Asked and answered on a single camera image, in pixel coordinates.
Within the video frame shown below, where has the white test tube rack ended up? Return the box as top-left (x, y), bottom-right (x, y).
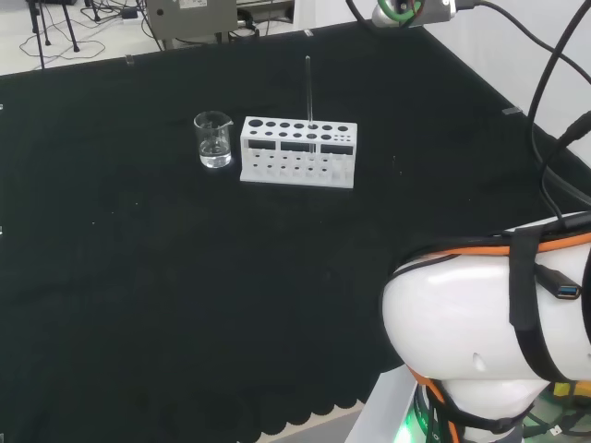
top-left (239, 115), bottom-right (359, 191)

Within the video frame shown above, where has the thick black cable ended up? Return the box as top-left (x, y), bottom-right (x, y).
top-left (527, 0), bottom-right (591, 230)
top-left (461, 0), bottom-right (591, 85)

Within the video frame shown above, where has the black bench cloth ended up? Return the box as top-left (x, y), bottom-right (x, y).
top-left (0, 20), bottom-right (591, 443)

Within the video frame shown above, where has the clear glass beaker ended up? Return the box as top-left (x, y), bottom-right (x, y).
top-left (193, 110), bottom-right (234, 170)

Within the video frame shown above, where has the black floor cable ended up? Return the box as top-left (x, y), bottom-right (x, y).
top-left (18, 38), bottom-right (107, 62)

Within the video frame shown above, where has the orange cable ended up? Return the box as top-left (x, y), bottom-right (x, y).
top-left (402, 230), bottom-right (591, 443)

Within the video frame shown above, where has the black cable with blue plug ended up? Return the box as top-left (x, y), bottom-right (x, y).
top-left (534, 261), bottom-right (583, 301)

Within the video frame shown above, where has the black tripod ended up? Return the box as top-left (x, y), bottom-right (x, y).
top-left (25, 0), bottom-right (82, 70)

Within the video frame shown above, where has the grey metal cabinet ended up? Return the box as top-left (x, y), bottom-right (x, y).
top-left (144, 0), bottom-right (240, 50)

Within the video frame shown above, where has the green cable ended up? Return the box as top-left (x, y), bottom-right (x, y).
top-left (376, 0), bottom-right (424, 24)

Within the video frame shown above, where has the clear glass rod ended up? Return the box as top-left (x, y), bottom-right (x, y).
top-left (304, 54), bottom-right (318, 161)

